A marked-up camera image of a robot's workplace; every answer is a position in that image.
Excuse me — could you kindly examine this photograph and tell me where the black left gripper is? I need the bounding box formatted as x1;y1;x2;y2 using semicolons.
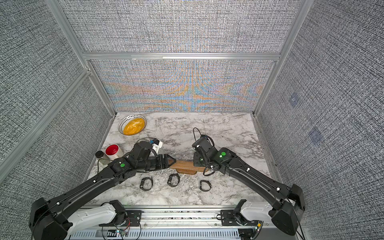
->
137;153;178;172

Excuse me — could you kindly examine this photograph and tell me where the wooden watch stand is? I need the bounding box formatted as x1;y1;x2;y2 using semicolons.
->
174;161;205;175

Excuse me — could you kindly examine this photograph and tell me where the black chunky watch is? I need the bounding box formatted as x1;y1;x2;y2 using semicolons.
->
167;173;180;188
140;177;154;192

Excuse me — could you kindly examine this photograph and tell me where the black slim watch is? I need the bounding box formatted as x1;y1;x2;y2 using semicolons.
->
199;180;212;193
203;163;218;177

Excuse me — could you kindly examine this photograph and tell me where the left white arm base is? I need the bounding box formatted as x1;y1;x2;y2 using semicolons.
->
67;200;126;237

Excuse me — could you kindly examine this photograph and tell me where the right white arm base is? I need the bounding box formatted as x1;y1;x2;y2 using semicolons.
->
233;200;273;226

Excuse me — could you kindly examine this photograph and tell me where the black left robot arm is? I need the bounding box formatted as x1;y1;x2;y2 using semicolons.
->
29;141;177;240

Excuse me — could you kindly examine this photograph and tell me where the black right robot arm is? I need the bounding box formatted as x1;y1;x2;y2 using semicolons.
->
192;135;306;236

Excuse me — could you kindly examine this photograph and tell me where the orange food in bowl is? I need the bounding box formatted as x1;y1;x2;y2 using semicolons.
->
123;118;146;136

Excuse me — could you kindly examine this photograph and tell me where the white patterned bowl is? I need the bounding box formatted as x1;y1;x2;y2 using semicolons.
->
118;114;147;136

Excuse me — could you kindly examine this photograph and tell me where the white mug red inside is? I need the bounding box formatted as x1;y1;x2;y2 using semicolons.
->
105;144;124;161

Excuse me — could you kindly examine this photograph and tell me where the small jar black lid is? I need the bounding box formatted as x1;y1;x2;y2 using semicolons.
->
95;151;111;165

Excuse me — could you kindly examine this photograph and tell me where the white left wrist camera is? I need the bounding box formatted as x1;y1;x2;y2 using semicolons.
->
150;139;163;154

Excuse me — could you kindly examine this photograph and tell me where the aluminium front rail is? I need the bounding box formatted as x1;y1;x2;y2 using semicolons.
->
71;205;301;230

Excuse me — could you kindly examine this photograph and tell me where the white vented cable duct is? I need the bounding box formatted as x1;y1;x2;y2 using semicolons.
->
67;228;242;240

